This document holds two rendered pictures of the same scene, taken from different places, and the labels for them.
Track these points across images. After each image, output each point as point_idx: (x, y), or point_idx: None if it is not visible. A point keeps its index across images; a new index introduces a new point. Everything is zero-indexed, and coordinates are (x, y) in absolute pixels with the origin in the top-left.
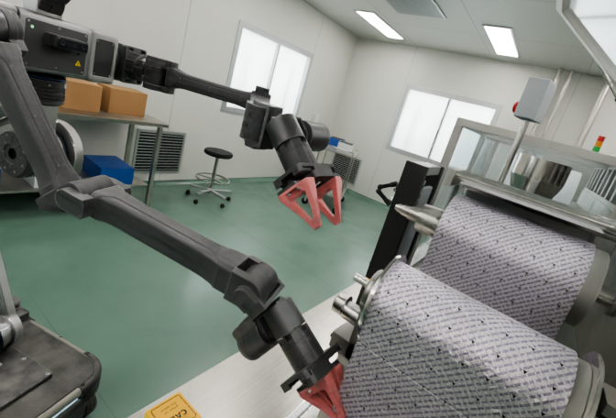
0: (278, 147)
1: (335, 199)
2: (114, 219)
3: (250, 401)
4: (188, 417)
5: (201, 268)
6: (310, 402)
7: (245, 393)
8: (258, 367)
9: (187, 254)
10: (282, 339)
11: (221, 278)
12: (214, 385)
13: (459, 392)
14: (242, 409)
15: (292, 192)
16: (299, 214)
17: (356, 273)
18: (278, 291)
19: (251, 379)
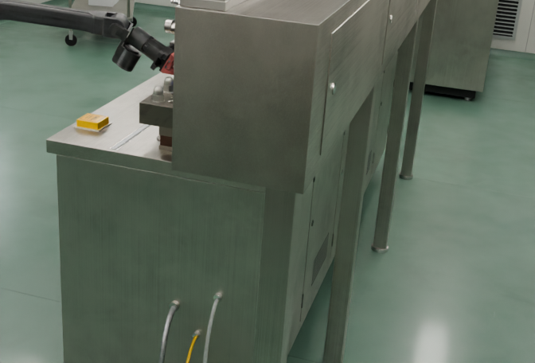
0: None
1: None
2: (13, 14)
3: (132, 114)
4: (102, 117)
5: (82, 25)
6: (168, 73)
7: (126, 112)
8: (127, 104)
9: (71, 19)
10: (143, 46)
11: (98, 25)
12: (105, 113)
13: None
14: (129, 116)
15: None
16: None
17: None
18: (131, 25)
19: (126, 108)
